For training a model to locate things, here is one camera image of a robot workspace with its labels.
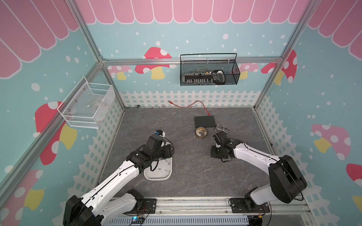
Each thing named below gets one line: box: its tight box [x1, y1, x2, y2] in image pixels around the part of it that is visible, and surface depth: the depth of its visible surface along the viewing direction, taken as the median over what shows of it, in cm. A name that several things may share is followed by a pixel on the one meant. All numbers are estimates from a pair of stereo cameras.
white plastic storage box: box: [143, 157, 173, 181], surface depth 87 cm
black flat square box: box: [194, 115, 216, 128], surface depth 114 cm
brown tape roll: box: [195, 126, 208, 139], surface depth 105 cm
